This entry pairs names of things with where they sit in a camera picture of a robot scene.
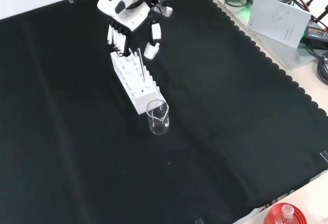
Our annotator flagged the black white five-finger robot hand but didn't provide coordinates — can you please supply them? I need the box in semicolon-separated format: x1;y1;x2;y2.
106;2;162;60

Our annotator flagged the clear glass rod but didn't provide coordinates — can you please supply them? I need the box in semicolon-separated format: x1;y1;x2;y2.
137;47;147;83

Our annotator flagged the white test tube rack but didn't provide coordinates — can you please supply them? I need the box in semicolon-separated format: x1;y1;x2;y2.
110;49;167;115

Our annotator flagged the silver grey connector block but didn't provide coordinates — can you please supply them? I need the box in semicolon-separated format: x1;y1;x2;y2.
160;5;173;18

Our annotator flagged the clear glass beaker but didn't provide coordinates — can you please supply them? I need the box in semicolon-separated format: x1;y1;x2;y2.
146;99;171;136

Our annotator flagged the pale folded board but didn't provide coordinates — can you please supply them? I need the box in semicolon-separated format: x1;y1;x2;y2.
247;0;312;49

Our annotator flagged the black bench cloth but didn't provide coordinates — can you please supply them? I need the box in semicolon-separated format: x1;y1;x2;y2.
0;0;328;224

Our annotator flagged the black power adapter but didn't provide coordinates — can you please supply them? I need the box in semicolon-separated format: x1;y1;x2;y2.
303;25;328;51

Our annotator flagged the black tripod leg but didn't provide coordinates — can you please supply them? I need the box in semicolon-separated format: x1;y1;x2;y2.
304;0;328;30

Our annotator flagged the clear round-bottom flask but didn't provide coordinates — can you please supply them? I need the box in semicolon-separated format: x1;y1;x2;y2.
275;205;296;224

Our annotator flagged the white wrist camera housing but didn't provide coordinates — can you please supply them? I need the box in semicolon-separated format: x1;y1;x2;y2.
96;0;134;17

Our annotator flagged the black cable bundle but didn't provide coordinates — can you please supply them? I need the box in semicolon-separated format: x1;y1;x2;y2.
317;51;328;87

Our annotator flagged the red ring stand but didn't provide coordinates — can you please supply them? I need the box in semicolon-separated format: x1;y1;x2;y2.
263;202;307;224

